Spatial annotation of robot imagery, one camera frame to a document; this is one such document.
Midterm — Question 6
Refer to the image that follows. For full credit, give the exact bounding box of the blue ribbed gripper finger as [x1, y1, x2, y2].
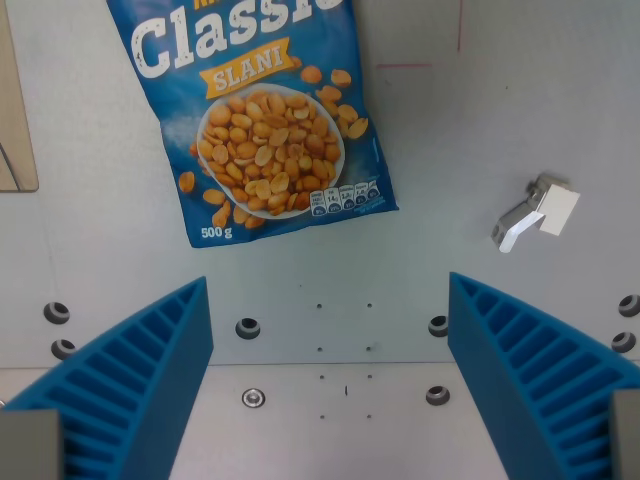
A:
[0, 276, 215, 480]
[447, 271, 640, 480]

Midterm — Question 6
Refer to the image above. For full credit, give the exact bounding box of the blue salted peanuts bag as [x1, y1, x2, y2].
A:
[105, 0, 400, 249]

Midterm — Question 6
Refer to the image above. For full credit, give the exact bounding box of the light wooden board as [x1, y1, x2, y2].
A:
[0, 0, 40, 193]

